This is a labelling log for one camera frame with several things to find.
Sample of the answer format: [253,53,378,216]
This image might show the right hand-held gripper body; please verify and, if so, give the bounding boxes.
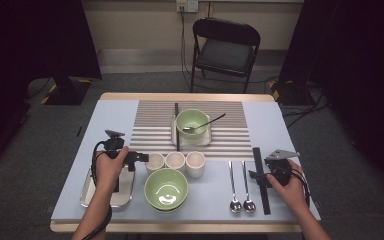
[263,149,301,187]

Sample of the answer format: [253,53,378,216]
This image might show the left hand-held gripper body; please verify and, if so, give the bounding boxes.
[101,129,138,165]

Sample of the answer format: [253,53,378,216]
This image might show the black chopstick holder strip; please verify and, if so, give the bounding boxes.
[252,146,272,216]

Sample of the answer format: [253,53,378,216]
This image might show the steel spoon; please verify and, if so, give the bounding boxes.
[228,160,243,214]
[181,113,227,133]
[241,160,257,214]

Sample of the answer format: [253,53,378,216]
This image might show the white tray with metal rim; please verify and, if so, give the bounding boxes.
[170,113,213,147]
[79,163,137,209]

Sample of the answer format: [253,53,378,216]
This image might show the green bowl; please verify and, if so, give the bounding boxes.
[175,108,210,141]
[143,167,190,213]

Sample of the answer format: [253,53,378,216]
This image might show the person's left hand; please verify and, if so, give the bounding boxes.
[94,145,130,195]

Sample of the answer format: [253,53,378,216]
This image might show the person's right hand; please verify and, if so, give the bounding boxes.
[266,159,310,216]

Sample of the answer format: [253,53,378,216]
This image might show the white cup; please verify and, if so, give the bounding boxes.
[144,152,166,174]
[164,151,187,172]
[185,150,206,179]

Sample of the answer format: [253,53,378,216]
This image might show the light blue board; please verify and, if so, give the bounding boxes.
[50,99,322,224]

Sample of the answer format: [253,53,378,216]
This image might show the striped placemat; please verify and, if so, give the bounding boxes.
[127,99,255,160]

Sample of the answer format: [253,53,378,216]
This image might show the black stand base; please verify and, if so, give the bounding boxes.
[268,79,314,107]
[41,74,93,107]

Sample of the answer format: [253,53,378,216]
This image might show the black folding chair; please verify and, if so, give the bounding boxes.
[189,17,262,94]

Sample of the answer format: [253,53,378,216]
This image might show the black curtain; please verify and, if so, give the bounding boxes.
[0,0,103,174]
[278,0,384,201]

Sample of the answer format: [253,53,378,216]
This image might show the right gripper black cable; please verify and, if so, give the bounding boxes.
[274,164,312,209]

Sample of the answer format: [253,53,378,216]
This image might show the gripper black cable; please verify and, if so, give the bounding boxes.
[81,141,113,240]
[274,164,312,209]

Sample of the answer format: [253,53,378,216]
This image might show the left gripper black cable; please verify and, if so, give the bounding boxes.
[81,141,113,240]

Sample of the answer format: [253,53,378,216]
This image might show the black floor cables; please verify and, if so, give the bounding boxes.
[281,84,331,131]

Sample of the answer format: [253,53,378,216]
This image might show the white wall socket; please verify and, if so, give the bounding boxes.
[175,0,199,14]

